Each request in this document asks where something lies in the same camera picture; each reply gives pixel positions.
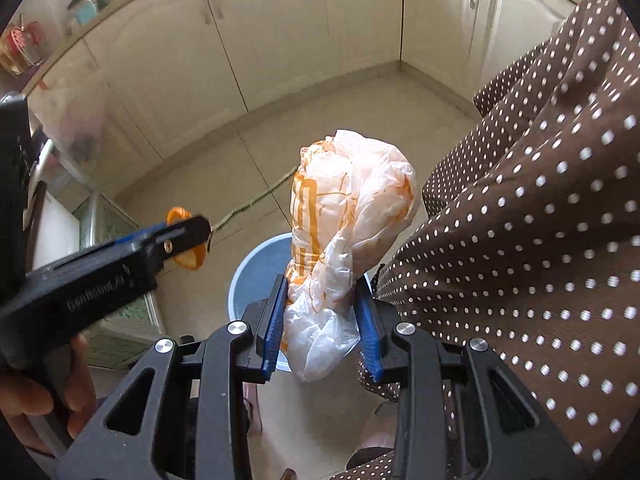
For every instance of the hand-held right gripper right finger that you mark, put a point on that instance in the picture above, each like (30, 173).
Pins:
(369, 335)

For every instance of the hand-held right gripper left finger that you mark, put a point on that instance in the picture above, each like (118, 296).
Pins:
(272, 327)

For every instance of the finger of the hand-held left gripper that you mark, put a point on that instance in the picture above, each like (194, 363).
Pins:
(145, 234)
(185, 235)

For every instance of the orange peel piece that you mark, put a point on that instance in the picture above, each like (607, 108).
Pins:
(191, 260)

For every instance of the blue trash bin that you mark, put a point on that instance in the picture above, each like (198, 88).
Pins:
(260, 270)

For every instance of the white orange plastic bag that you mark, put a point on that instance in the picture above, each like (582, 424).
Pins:
(350, 200)

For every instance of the person's left hand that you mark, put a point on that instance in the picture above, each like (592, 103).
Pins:
(20, 400)

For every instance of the green plant stalk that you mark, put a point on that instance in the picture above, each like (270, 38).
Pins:
(250, 203)

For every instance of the translucent hanging plastic bag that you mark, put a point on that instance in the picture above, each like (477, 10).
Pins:
(70, 120)

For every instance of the brown dotted tablecloth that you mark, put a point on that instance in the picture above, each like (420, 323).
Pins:
(525, 210)

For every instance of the glass jar with red contents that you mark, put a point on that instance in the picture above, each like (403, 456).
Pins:
(25, 47)

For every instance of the cream kitchen base cabinets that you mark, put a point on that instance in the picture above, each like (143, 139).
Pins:
(300, 35)

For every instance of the teal jar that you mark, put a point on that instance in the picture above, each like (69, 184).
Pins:
(85, 10)

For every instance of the dark lidded jar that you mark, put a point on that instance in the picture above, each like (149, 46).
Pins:
(105, 1)

